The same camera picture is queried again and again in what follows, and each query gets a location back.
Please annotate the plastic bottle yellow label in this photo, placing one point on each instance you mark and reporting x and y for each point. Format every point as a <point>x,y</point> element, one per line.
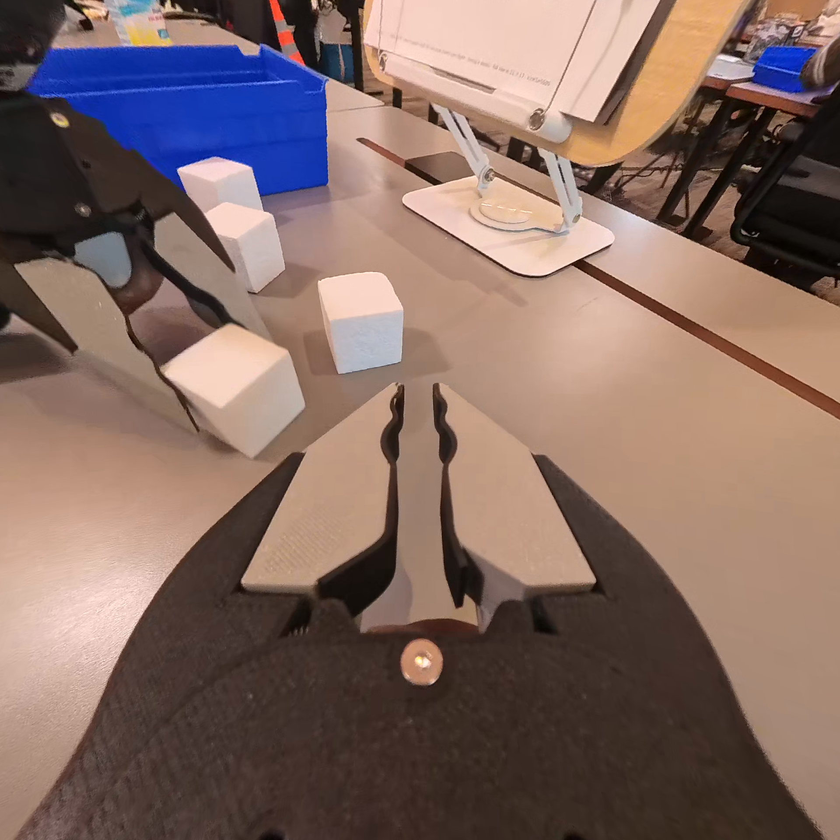
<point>141,26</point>

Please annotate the orange striped vest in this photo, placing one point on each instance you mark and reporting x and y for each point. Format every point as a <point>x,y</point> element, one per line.
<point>285,33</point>

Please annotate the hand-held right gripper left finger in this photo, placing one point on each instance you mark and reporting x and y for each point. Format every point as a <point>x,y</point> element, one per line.
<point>315,525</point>

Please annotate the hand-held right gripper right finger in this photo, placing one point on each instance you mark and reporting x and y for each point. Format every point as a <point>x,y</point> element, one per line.
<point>518,525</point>

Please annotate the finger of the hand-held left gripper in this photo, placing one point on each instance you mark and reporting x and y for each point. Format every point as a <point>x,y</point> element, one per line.
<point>203,269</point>
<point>85,308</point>

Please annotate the small blue bin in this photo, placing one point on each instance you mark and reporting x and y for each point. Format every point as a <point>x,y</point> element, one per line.
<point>784,65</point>

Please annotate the white foam cube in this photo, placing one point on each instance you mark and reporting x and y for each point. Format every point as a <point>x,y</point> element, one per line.
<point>249,243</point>
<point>220,184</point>
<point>243,387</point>
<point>364,328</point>

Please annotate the black office chair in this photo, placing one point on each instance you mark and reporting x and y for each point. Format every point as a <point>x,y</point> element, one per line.
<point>800,197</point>

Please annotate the white adjustable stand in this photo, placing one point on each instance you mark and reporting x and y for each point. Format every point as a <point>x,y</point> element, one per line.
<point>525,249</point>

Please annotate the black rectangular desk plate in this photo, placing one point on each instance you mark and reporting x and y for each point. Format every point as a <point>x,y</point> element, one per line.
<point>436,167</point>

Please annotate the brown-edged office desk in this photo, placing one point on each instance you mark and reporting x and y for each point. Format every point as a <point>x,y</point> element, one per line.
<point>741,88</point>

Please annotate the wooden board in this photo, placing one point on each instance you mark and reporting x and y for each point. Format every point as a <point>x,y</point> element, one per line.
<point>682,79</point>

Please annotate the blue plastic bin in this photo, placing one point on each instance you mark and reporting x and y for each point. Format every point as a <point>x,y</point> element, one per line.
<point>229,131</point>

